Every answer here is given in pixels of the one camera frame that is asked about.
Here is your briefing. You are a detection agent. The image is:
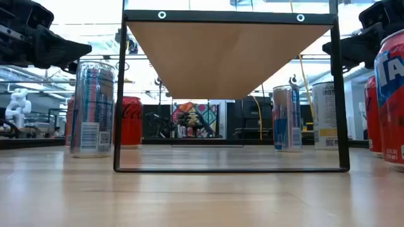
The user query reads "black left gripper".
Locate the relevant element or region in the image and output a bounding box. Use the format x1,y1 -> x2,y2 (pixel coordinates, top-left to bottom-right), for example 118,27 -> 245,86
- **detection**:
0,0 -> 93,75

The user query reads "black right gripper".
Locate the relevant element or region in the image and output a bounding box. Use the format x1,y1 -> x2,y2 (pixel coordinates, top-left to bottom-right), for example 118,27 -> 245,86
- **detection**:
322,0 -> 404,76

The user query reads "slim silver blue energy can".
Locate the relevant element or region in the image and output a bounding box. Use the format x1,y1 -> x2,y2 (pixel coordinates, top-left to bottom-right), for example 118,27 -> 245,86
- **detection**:
271,84 -> 303,153
69,60 -> 116,159

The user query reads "red soda can blue logo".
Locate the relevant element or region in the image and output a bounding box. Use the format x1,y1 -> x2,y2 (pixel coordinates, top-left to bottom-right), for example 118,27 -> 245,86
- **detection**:
64,94 -> 76,146
374,28 -> 404,173
364,74 -> 384,158

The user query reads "slim white beverage can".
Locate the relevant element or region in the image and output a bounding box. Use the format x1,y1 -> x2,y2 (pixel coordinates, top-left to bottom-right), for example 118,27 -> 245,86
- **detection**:
311,81 -> 336,151

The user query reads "black hanging device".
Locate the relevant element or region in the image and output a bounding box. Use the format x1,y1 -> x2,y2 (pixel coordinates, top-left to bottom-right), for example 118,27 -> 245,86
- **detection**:
127,37 -> 140,55

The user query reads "red Coca-Cola can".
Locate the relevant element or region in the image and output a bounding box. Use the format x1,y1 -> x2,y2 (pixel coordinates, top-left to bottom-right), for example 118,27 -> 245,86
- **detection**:
124,96 -> 143,149

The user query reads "black cabinet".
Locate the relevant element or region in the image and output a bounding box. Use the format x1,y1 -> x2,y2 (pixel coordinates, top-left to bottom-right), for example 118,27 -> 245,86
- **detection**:
234,96 -> 274,140

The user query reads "colourful patterned panel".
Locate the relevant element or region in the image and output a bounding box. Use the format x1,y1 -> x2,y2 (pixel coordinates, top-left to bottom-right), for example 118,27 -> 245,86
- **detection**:
172,101 -> 219,139

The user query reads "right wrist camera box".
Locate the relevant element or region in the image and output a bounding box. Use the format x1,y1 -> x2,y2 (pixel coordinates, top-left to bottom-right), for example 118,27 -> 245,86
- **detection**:
359,1 -> 389,30

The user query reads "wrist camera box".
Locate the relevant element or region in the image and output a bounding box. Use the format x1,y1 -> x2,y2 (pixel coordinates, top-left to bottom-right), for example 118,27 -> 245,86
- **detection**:
359,1 -> 389,30
27,1 -> 55,30

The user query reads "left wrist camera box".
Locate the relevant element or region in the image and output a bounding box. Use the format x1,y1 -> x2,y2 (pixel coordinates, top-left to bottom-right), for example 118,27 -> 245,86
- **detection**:
27,1 -> 55,30

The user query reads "thick yellow cable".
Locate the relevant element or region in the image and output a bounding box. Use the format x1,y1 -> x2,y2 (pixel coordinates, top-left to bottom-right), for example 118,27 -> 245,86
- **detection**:
297,54 -> 316,122

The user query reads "black aluminium rig frame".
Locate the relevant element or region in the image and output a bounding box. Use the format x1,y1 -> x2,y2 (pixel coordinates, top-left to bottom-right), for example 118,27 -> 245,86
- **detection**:
0,137 -> 370,150

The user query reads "thin yellow cable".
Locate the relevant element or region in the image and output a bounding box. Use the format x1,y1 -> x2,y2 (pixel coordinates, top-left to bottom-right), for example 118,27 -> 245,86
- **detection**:
251,94 -> 263,141

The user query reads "wooden shelf black metal frame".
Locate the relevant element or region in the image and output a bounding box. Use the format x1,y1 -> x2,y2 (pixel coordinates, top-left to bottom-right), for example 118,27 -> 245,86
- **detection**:
112,0 -> 351,173

